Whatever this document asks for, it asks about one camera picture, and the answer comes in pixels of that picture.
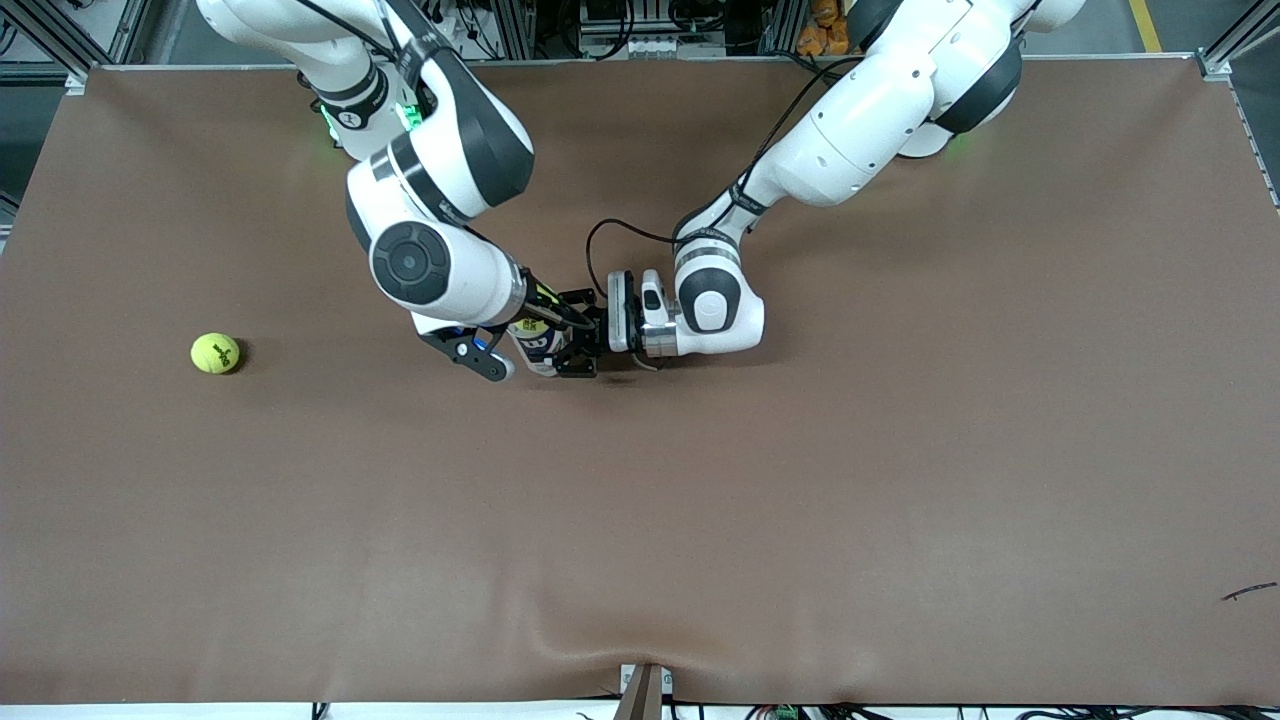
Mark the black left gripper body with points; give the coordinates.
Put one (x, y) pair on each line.
(597, 332)

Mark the Wilson tennis ball can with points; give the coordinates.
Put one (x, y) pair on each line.
(537, 350)

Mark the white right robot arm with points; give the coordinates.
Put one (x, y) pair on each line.
(470, 280)

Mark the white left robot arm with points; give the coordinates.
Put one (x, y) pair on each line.
(860, 130)

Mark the brown table mat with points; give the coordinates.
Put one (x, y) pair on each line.
(640, 520)

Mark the white terminal block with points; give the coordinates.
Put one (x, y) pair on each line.
(652, 46)

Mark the pile of orange objects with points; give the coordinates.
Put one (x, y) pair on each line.
(820, 35)

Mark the small green connector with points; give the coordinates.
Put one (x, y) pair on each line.
(785, 713)

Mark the aluminium frame post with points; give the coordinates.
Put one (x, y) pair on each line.
(778, 28)
(515, 30)

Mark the camera mount post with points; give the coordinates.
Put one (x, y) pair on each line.
(642, 692)

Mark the perforated metal side rail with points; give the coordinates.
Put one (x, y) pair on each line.
(1258, 140)

